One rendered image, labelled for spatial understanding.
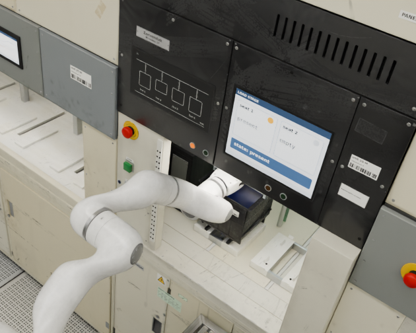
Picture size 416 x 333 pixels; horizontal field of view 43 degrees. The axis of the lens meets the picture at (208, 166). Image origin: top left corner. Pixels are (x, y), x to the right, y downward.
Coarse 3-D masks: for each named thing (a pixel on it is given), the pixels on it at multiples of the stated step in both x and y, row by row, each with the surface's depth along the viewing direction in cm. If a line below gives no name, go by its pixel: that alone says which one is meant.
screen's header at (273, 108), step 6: (240, 90) 138; (246, 96) 138; (252, 96) 137; (258, 102) 136; (264, 102) 135; (270, 108) 135; (276, 108) 134; (282, 114) 134; (288, 114) 132; (294, 120) 132; (300, 120) 131; (306, 126) 131; (312, 126) 130; (318, 132) 129; (324, 132) 128
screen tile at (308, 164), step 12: (288, 132) 135; (300, 132) 132; (276, 144) 139; (300, 144) 134; (276, 156) 141; (288, 156) 138; (300, 156) 136; (312, 156) 133; (300, 168) 138; (312, 168) 135
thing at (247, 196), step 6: (246, 186) 202; (234, 192) 208; (240, 192) 206; (246, 192) 204; (252, 192) 202; (258, 192) 200; (234, 198) 209; (240, 198) 207; (246, 198) 205; (252, 198) 203; (258, 198) 201; (246, 204) 207
